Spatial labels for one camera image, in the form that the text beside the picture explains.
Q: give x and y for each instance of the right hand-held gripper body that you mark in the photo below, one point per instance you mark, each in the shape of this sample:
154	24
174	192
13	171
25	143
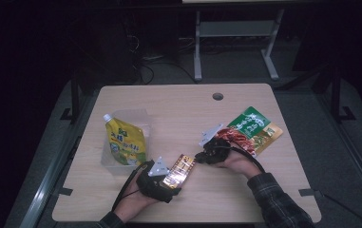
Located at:
215	150

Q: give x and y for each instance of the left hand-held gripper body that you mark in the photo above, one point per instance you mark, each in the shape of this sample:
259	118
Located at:
158	167

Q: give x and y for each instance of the small red and yellow box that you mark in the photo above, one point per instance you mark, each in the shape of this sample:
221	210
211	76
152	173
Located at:
178	171

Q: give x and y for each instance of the yellow spout pouch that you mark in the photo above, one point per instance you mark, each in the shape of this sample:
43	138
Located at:
126	142

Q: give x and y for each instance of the green and red snack packet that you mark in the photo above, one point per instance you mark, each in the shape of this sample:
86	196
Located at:
254	126

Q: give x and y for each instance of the clear plastic container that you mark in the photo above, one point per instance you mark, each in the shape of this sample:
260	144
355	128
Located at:
137	118

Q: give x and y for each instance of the person's right hand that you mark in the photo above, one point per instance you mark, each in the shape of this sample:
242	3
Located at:
240	163

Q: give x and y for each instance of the person's left hand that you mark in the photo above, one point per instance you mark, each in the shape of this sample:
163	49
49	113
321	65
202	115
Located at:
131	202

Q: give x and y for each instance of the black metal stand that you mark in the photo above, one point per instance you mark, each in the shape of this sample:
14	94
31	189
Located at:
336	95
74	101

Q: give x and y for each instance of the grey table edge bracket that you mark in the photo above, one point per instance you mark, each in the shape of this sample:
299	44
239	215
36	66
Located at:
64	191
310	192

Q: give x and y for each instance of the grey metal floor rail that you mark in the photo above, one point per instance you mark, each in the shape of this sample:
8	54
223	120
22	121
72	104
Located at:
47	183
356	161

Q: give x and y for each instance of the white metal desk frame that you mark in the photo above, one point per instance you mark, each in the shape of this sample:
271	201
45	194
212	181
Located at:
235	28

